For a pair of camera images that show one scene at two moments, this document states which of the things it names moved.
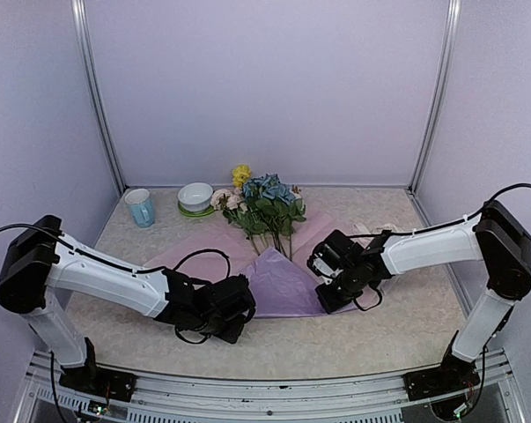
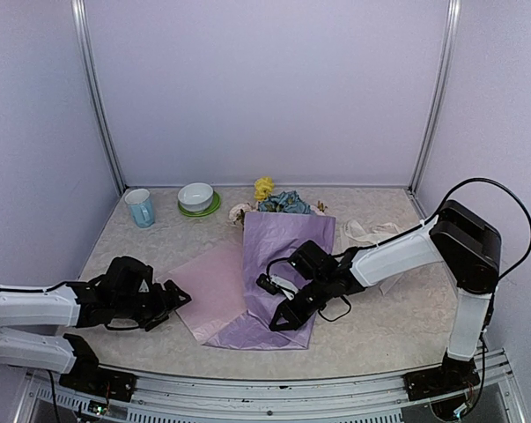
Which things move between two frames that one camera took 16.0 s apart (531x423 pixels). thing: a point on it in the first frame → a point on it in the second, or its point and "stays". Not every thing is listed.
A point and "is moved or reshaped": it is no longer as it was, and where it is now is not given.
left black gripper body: x=227 y=333 → x=144 y=309
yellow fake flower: x=240 y=173 → x=262 y=186
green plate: x=198 y=213 stays
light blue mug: x=141 y=205 stays
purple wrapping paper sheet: x=282 y=287 is moved or reshaped
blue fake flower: x=276 y=207 is moved or reshaped
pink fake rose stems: x=232 y=204 → x=238 y=211
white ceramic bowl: x=195 y=196 stays
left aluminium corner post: x=79 y=12 stays
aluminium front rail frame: x=379 y=399 stays
